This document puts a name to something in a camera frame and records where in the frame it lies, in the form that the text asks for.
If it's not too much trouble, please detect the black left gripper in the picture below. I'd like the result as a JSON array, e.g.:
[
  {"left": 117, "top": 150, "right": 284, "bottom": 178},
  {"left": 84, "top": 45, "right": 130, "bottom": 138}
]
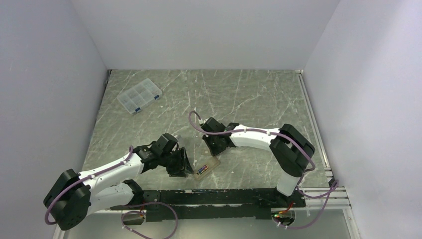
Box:
[{"left": 159, "top": 147, "right": 194, "bottom": 177}]

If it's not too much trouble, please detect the blue purple battery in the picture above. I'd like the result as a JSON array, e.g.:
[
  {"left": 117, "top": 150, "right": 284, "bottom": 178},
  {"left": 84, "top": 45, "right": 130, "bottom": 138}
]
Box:
[{"left": 196, "top": 165, "right": 209, "bottom": 175}]

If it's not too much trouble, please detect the white remote control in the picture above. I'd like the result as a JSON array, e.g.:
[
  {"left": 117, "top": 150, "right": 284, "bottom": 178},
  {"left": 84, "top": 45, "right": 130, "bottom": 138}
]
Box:
[{"left": 193, "top": 156, "right": 220, "bottom": 181}]

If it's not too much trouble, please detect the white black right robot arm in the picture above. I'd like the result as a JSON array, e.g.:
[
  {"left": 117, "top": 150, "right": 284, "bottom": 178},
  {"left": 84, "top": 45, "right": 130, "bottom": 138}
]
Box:
[{"left": 188, "top": 118, "right": 316, "bottom": 207}]

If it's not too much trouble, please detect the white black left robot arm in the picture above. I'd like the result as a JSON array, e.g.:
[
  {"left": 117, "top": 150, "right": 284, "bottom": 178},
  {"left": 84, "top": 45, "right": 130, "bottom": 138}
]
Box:
[{"left": 43, "top": 133, "right": 193, "bottom": 231}]

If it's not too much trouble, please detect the clear plastic organizer box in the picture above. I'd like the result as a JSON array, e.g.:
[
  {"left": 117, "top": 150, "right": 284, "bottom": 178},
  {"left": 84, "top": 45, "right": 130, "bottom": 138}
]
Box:
[{"left": 117, "top": 78, "right": 162, "bottom": 114}]

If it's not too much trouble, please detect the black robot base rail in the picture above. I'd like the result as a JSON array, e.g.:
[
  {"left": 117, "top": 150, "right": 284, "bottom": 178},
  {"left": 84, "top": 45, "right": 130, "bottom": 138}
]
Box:
[{"left": 111, "top": 188, "right": 306, "bottom": 222}]

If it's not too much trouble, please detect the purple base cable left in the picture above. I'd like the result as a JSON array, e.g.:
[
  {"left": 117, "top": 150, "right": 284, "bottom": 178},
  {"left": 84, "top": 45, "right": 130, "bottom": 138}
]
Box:
[{"left": 121, "top": 201, "right": 180, "bottom": 239}]

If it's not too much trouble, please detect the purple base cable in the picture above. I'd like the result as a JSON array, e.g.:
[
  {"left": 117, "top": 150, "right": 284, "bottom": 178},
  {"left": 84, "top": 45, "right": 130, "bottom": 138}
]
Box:
[
  {"left": 121, "top": 201, "right": 180, "bottom": 239},
  {"left": 272, "top": 179, "right": 339, "bottom": 231}
]

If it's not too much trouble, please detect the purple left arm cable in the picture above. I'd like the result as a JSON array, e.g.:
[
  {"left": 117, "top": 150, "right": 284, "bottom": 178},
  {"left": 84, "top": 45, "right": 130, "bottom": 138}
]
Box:
[{"left": 44, "top": 145, "right": 134, "bottom": 226}]

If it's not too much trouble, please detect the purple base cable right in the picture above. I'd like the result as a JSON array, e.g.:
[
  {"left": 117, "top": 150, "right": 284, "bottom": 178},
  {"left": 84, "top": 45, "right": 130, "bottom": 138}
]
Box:
[{"left": 272, "top": 179, "right": 339, "bottom": 231}]

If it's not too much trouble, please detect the aluminium frame rail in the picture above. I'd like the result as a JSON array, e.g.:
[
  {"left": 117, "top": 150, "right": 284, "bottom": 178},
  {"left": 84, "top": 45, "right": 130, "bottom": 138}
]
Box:
[{"left": 296, "top": 70, "right": 361, "bottom": 239}]

